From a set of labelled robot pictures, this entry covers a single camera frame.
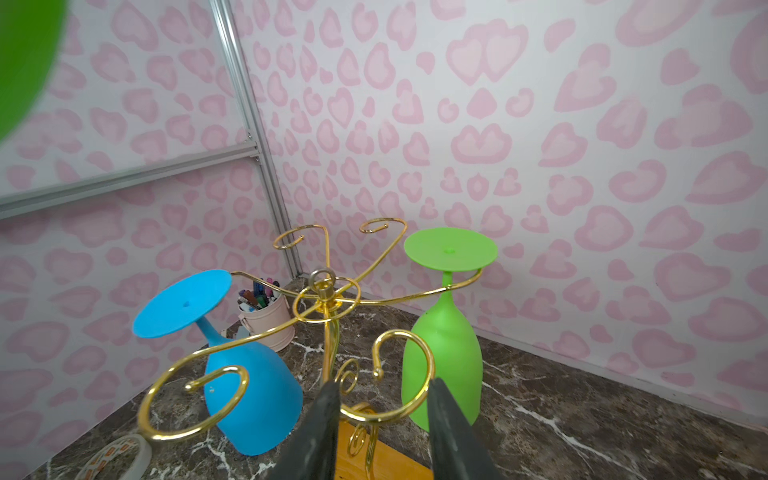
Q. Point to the tape roll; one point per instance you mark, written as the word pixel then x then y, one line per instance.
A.
pixel 128 457

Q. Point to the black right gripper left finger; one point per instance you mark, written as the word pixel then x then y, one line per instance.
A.
pixel 311 451

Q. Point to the orange wooden rack base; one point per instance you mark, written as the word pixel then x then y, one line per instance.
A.
pixel 360 455

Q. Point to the green wine glass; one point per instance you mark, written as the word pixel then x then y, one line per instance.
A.
pixel 31 31
pixel 444 327

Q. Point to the pink metal pen bucket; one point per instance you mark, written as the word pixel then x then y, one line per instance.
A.
pixel 262 308

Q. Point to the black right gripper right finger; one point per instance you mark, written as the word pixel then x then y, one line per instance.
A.
pixel 456 453

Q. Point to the blue wine glass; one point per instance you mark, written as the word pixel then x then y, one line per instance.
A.
pixel 250 393

